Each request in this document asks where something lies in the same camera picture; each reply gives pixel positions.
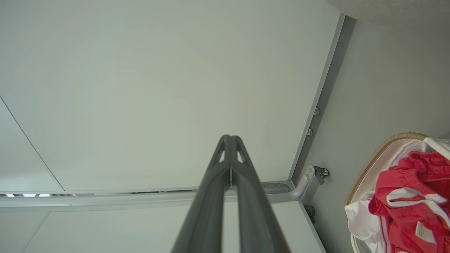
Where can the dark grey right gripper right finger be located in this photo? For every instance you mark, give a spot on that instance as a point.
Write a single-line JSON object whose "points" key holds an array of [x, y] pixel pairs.
{"points": [[255, 218]]}

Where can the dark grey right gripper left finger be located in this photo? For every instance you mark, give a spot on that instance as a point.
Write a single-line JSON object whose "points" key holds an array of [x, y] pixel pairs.
{"points": [[207, 211]]}

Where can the red garment with white tag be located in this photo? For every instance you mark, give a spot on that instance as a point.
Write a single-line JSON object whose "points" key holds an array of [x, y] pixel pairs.
{"points": [[404, 182]]}

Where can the black caster wheel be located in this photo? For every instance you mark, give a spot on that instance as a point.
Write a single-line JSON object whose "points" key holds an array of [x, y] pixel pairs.
{"points": [[310, 212]]}

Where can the woven laundry basket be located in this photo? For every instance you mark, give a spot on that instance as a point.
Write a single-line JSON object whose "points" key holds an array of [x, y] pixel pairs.
{"points": [[365, 165]]}

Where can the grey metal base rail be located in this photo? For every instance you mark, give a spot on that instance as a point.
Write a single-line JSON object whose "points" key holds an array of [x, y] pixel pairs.
{"points": [[123, 198]]}

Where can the grey metal partition post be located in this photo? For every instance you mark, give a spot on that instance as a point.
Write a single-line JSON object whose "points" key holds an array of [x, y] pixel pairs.
{"points": [[328, 80]]}

